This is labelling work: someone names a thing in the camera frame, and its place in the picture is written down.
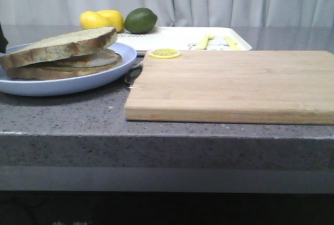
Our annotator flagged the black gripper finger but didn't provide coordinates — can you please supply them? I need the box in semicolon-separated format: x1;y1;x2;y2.
0;25;8;53

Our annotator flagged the toast bread slice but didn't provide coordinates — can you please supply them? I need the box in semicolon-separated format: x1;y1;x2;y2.
1;26;117;69
5;53;122;80

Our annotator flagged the light blue round plate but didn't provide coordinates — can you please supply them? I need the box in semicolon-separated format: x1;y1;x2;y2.
1;42;137;97

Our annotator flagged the fried egg toy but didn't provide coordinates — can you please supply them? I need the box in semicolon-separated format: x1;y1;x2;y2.
55;49;122;68

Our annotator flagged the white rectangular tray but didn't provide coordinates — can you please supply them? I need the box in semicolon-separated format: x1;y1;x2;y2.
117;27;252;55

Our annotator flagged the front yellow lemon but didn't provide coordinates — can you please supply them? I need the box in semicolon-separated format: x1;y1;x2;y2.
79;11;112;29

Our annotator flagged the rear yellow lemon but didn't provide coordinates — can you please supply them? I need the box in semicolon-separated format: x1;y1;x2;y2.
97;10;125;32

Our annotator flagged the green lime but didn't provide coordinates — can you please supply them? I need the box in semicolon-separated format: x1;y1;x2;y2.
124;8;158;34

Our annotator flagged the yellow lemon slice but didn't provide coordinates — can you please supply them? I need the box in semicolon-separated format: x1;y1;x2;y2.
148;48;181;59

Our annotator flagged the yellow plastic knife right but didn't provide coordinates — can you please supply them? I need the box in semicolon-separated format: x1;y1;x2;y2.
223;36;240;50

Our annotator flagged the wooden cutting board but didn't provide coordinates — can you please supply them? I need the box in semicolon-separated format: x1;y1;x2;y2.
125;51;333;125

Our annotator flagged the metal cutting board handle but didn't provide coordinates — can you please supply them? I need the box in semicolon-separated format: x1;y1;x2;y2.
124;62;143;89

